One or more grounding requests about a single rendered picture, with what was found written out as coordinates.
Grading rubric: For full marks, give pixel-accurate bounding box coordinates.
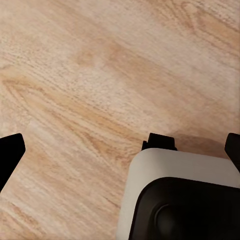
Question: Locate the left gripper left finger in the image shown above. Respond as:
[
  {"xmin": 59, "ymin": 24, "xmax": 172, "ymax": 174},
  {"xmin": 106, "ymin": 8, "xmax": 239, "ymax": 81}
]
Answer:
[{"xmin": 0, "ymin": 133, "xmax": 26, "ymax": 192}]

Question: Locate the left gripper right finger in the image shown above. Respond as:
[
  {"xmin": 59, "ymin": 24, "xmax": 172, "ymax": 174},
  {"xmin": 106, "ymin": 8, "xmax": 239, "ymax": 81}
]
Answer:
[{"xmin": 224, "ymin": 133, "xmax": 240, "ymax": 172}]

